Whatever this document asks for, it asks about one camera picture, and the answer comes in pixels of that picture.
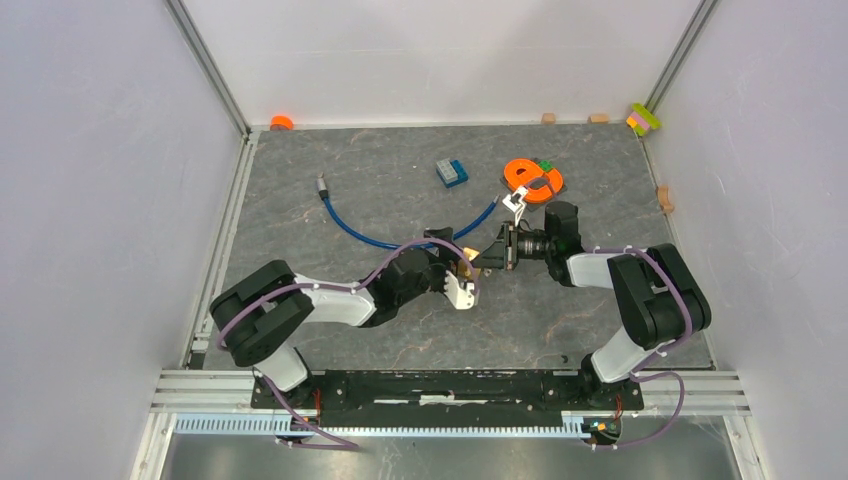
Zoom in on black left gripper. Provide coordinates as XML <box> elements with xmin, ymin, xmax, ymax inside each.
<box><xmin>397</xmin><ymin>227</ymin><xmax>462</xmax><ymax>306</ymax></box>

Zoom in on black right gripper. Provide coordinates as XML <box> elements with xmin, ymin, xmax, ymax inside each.
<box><xmin>469</xmin><ymin>220</ymin><xmax>555</xmax><ymax>270</ymax></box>

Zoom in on brass padlock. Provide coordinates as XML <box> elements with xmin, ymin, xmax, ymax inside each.
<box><xmin>457</xmin><ymin>247</ymin><xmax>481</xmax><ymax>278</ymax></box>

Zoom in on blue cable lock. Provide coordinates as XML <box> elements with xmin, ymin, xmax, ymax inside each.
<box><xmin>316</xmin><ymin>173</ymin><xmax>498</xmax><ymax>250</ymax></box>

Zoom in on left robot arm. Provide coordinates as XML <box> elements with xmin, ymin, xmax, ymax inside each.
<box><xmin>208</xmin><ymin>236</ymin><xmax>479</xmax><ymax>408</ymax></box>

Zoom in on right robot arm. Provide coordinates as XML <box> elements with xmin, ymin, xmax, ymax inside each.
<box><xmin>471</xmin><ymin>201</ymin><xmax>712</xmax><ymax>408</ymax></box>

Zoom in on blue toy brick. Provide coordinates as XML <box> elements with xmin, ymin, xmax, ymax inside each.
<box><xmin>435</xmin><ymin>159</ymin><xmax>469</xmax><ymax>189</ymax></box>

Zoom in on orange letter e block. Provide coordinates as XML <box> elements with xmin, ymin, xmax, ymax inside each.
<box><xmin>503</xmin><ymin>158</ymin><xmax>566</xmax><ymax>205</ymax></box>

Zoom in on green toy brick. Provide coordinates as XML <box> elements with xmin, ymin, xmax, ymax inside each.
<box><xmin>536</xmin><ymin>160</ymin><xmax>554</xmax><ymax>172</ymax></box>

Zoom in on curved wooden block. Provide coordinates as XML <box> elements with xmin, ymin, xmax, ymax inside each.
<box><xmin>656</xmin><ymin>185</ymin><xmax>675</xmax><ymax>215</ymax></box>

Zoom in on stacked coloured toy bricks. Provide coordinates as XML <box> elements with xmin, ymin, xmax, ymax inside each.
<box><xmin>625</xmin><ymin>103</ymin><xmax>662</xmax><ymax>137</ymax></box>

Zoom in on orange round cap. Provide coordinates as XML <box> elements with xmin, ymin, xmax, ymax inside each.
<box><xmin>269</xmin><ymin>115</ymin><xmax>294</xmax><ymax>131</ymax></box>

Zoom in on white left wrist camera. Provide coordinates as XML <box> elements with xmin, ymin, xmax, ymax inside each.
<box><xmin>444</xmin><ymin>272</ymin><xmax>478</xmax><ymax>311</ymax></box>

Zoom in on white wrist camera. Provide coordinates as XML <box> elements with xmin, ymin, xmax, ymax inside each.
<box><xmin>444</xmin><ymin>272</ymin><xmax>478</xmax><ymax>311</ymax></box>
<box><xmin>501</xmin><ymin>186</ymin><xmax>529</xmax><ymax>226</ymax></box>

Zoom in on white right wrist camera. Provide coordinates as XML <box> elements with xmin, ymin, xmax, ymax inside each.
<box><xmin>501</xmin><ymin>186</ymin><xmax>529</xmax><ymax>226</ymax></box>

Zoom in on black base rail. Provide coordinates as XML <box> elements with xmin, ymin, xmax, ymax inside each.
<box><xmin>284</xmin><ymin>370</ymin><xmax>644</xmax><ymax>428</ymax></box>

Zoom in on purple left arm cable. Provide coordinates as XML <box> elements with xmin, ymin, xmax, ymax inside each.
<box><xmin>215</xmin><ymin>237</ymin><xmax>481</xmax><ymax>452</ymax></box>

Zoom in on light blue cable duct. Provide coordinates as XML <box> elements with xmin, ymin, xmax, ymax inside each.
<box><xmin>173</xmin><ymin>413</ymin><xmax>588</xmax><ymax>438</ymax></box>

